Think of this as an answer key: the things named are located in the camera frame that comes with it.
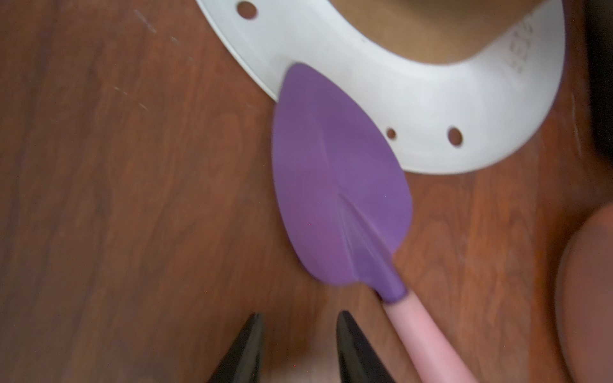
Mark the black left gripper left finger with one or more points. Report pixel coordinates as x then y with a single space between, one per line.
242 362

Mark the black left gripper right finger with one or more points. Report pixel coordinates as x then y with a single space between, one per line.
358 361

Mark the purple toy trowel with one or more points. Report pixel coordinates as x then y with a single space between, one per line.
347 207

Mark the pink plastic bucket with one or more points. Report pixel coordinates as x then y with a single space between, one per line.
584 300

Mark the white cable spool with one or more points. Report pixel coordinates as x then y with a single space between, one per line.
461 84

